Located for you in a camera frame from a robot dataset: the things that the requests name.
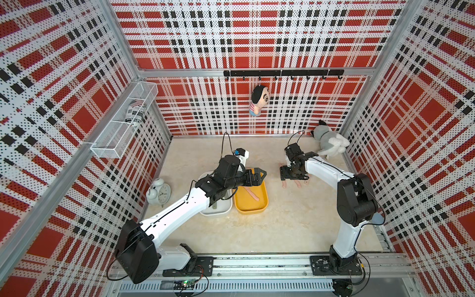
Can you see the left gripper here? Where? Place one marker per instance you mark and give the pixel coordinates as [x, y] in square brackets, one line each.
[257, 181]

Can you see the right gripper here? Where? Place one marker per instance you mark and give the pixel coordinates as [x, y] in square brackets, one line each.
[284, 172]

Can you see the yellow plastic storage box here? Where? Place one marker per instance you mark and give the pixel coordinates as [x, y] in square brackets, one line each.
[251, 200]

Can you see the white plastic storage box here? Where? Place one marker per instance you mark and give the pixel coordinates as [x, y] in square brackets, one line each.
[221, 207]

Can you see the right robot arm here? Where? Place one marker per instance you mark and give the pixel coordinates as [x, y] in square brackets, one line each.
[355, 202]

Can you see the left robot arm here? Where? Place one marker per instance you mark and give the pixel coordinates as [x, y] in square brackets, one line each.
[139, 249]

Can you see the grey white plush toy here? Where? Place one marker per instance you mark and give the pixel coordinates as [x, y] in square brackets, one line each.
[331, 143]

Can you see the cartoon boy doll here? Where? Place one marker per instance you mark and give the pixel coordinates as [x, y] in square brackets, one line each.
[259, 99]

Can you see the blue oval pad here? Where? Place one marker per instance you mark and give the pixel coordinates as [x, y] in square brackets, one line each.
[377, 219]

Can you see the white alarm clock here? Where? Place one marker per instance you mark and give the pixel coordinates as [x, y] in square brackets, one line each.
[158, 193]

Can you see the green circuit board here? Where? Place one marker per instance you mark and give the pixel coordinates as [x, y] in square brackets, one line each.
[177, 285]

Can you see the striped can in basket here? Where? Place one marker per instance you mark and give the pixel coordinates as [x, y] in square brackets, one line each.
[135, 113]

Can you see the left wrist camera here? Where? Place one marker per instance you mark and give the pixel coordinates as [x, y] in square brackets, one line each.
[242, 154]

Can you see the black hook rail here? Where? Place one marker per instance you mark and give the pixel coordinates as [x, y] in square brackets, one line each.
[285, 73]

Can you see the metal base rail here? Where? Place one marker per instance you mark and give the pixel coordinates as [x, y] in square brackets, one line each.
[282, 275]

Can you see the clear wire wall basket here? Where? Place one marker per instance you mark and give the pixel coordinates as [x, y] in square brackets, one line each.
[117, 135]

